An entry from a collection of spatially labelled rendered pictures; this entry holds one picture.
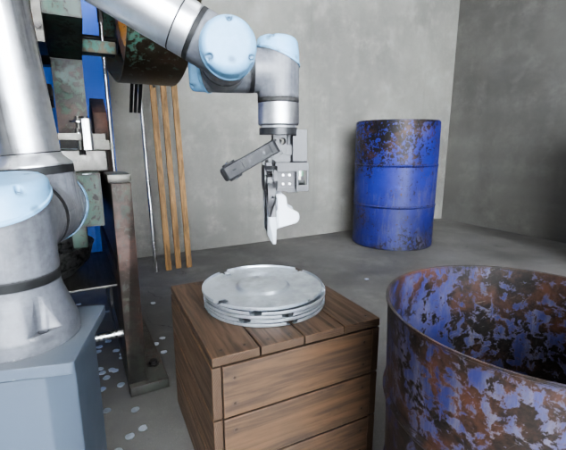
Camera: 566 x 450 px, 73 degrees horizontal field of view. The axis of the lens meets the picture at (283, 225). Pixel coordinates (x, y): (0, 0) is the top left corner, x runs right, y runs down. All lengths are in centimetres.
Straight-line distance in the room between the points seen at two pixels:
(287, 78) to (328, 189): 247
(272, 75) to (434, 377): 52
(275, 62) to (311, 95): 234
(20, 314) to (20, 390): 10
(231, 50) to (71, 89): 109
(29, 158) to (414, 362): 65
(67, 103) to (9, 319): 107
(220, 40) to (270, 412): 66
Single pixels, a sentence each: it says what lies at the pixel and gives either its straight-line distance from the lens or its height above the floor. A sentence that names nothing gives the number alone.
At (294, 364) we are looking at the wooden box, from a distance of 81.
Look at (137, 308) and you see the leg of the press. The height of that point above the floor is 26.
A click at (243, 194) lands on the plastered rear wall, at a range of 278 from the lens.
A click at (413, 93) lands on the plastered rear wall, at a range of 372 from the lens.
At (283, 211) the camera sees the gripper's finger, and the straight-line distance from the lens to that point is 70.
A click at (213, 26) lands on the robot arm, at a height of 87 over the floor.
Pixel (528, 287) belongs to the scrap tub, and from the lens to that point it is 91.
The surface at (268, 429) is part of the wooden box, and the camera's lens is 87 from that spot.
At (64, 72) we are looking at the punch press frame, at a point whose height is 96.
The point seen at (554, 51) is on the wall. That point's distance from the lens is 365.
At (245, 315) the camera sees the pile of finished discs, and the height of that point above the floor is 38.
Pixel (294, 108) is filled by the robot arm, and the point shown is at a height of 78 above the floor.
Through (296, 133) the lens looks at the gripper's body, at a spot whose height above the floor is 74.
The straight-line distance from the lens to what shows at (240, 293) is 90.
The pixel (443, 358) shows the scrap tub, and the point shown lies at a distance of 54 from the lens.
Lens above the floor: 72
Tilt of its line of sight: 12 degrees down
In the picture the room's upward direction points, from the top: straight up
